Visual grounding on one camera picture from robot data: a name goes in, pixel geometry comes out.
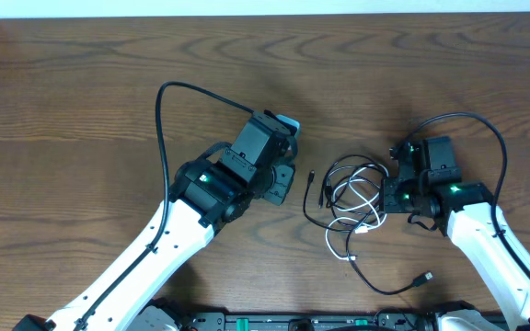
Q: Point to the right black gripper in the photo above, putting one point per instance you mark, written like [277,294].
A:
[390,203]

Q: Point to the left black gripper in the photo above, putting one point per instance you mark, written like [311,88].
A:
[279,185]

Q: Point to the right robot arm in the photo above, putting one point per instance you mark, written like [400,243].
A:
[472,222]

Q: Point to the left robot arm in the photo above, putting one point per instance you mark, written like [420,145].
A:
[206,194]

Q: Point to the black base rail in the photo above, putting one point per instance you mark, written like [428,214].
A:
[159,316]

